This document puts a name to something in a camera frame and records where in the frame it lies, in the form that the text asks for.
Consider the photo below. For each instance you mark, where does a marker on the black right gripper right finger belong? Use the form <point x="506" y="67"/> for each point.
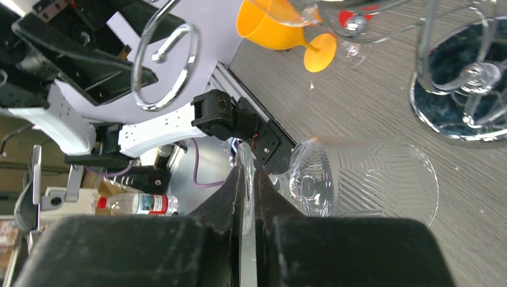
<point x="296" y="250"/>

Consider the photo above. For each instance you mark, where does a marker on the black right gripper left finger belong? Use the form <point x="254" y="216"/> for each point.
<point x="201" y="248"/>

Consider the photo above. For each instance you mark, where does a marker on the clear ribbed wine glass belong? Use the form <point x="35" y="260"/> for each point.
<point x="333" y="177"/>

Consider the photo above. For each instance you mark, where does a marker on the yellow wine glass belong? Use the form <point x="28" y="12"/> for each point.
<point x="277" y="25"/>

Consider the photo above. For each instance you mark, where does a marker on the red wine glass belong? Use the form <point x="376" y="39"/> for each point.
<point x="345" y="15"/>

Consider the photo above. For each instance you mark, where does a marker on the chrome wine glass rack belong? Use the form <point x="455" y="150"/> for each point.
<point x="477" y="78"/>

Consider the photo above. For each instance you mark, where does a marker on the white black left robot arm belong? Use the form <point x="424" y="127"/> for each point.
<point x="87" y="49"/>

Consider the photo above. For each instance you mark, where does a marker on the clear plastic water bottle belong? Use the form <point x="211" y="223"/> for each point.
<point x="139" y="204"/>

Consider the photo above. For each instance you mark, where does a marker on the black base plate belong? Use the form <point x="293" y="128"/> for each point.
<point x="271" y="144"/>

